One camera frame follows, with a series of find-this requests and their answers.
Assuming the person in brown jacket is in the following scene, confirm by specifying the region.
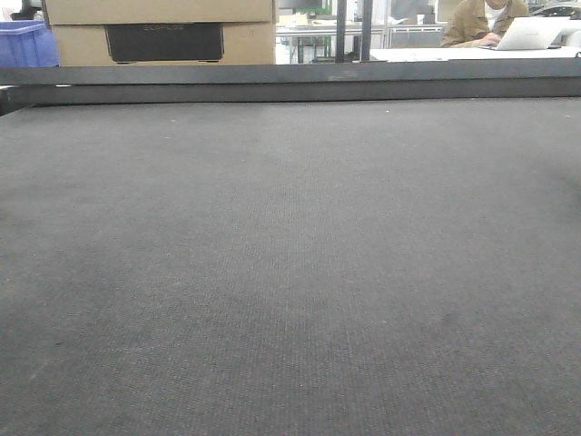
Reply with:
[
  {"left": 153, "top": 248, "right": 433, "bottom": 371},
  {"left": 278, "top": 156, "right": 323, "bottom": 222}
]
[{"left": 441, "top": 0, "right": 529, "bottom": 48}]

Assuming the black vertical post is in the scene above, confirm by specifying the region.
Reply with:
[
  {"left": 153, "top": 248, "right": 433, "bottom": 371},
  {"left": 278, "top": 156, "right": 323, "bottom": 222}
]
[
  {"left": 335, "top": 0, "right": 347, "bottom": 64},
  {"left": 360, "top": 0, "right": 373, "bottom": 62}
]

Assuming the white background table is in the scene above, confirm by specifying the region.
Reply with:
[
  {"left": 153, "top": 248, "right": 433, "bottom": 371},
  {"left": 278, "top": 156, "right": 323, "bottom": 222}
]
[{"left": 369, "top": 46, "right": 580, "bottom": 63}]

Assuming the dark metal table rail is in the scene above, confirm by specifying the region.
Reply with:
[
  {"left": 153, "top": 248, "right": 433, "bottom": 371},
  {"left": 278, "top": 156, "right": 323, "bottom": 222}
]
[{"left": 1, "top": 54, "right": 580, "bottom": 106}]

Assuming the black vertical post right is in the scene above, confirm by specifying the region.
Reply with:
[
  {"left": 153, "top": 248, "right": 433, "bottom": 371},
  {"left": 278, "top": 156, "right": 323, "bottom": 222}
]
[{"left": 360, "top": 0, "right": 373, "bottom": 62}]

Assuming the upper cardboard box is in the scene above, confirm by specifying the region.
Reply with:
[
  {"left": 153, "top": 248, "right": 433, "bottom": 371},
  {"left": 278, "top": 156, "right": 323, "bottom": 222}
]
[{"left": 44, "top": 0, "right": 276, "bottom": 25}]

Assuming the black vertical post left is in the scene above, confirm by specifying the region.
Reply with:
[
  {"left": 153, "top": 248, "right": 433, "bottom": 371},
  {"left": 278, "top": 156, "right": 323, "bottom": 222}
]
[{"left": 335, "top": 0, "right": 347, "bottom": 64}]

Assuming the white laptop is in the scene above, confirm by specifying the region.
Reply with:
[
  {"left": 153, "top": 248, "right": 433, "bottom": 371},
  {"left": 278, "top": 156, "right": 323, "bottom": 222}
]
[{"left": 479, "top": 17, "right": 570, "bottom": 51}]

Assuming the lower cardboard box black label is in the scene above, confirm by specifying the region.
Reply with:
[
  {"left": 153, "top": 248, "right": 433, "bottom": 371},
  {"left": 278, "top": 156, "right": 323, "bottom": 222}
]
[{"left": 52, "top": 23, "right": 276, "bottom": 66}]

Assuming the blue crate behind table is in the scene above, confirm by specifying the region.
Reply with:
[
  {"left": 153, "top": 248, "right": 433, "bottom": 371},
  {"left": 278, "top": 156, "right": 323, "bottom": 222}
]
[{"left": 1, "top": 20, "right": 60, "bottom": 67}]

